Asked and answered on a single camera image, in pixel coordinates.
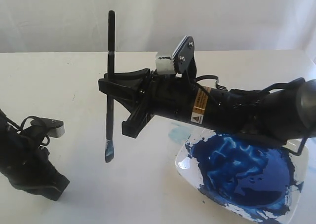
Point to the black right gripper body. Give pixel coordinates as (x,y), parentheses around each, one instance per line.
(179,98)

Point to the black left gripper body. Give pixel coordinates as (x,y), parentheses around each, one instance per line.
(23,152)

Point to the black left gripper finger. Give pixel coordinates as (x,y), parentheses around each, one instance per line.
(51,188)

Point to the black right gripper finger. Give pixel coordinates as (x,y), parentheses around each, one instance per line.
(125,86)
(139,118)

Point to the black paintbrush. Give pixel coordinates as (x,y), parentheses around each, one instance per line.
(109,150)

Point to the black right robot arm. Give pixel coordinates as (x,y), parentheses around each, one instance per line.
(280,112)

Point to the white square paint plate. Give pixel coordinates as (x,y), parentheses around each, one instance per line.
(262,185)

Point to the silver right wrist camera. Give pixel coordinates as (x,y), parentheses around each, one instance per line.
(175,57)

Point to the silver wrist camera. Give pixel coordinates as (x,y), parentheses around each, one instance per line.
(52,127)
(175,57)

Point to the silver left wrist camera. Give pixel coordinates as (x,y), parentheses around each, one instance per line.
(52,127)

